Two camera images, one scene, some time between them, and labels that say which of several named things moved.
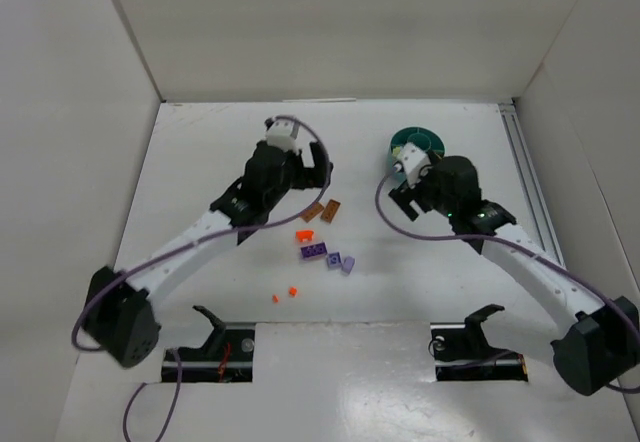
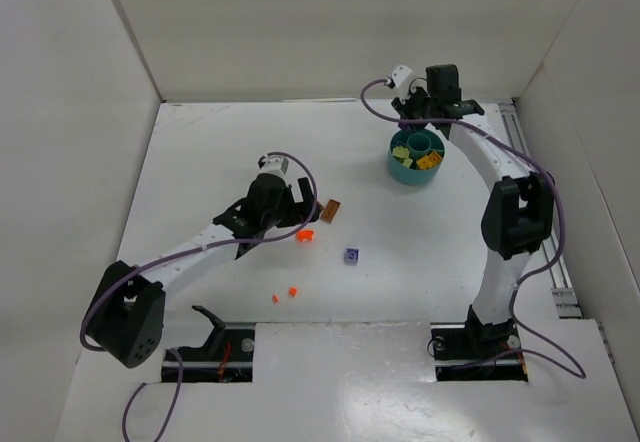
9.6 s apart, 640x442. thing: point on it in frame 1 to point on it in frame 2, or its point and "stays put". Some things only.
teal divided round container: (424, 137) stays put
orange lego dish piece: (301, 235) stays put
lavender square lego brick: (334, 260) to (352, 256)
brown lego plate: (330, 210) stays put
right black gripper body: (415, 194) to (417, 110)
